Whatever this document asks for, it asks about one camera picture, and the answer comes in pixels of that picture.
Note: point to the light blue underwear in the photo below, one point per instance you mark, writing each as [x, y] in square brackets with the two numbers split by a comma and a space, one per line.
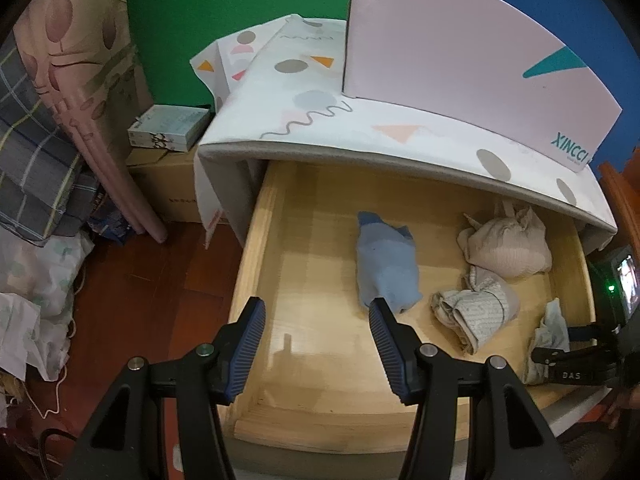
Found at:
[550, 325]

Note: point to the pink floral bedding roll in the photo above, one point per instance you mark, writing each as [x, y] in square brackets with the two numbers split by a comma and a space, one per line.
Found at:
[75, 60]

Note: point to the blue crumpled package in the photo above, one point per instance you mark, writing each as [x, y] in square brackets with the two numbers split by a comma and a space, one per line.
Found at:
[110, 225]

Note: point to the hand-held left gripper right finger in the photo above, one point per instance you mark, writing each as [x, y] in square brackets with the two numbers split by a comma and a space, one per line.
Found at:
[395, 360]

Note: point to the green foam mat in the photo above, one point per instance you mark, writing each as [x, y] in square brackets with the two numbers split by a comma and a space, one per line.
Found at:
[225, 0]

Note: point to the blue foam mat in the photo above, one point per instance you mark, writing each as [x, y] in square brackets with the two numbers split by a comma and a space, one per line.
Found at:
[575, 10]

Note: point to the patterned white cabinet cover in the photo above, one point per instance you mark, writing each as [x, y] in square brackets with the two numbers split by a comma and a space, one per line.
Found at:
[350, 125]

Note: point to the white plastic bag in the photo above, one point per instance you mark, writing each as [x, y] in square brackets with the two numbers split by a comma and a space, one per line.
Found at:
[35, 270]

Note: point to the white shoe box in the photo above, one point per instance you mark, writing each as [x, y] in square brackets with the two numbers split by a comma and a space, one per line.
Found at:
[450, 50]

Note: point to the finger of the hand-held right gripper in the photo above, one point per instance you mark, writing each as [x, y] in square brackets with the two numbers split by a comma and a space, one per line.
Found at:
[582, 332]
[545, 355]

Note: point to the orange wooden furniture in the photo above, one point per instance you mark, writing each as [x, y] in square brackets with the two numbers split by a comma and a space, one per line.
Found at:
[620, 185]

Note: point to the beige lace bra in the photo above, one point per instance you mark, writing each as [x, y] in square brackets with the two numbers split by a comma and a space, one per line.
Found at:
[505, 250]

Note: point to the wooden drawer with grey front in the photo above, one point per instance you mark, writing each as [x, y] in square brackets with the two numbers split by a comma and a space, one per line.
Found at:
[310, 260]

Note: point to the brown cardboard box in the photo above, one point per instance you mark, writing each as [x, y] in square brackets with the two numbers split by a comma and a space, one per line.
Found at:
[165, 185]

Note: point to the white drawer cabinet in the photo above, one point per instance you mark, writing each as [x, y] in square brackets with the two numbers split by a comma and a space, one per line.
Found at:
[240, 195]

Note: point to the small white carton box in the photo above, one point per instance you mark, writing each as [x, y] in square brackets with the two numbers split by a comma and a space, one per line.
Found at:
[170, 125]

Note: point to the honeycomb print underwear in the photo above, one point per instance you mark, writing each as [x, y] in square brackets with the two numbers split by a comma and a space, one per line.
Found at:
[475, 310]

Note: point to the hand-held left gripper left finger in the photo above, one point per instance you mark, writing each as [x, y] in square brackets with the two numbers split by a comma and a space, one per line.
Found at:
[245, 345]

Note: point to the grey plaid blanket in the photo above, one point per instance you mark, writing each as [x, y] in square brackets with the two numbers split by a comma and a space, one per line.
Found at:
[35, 160]

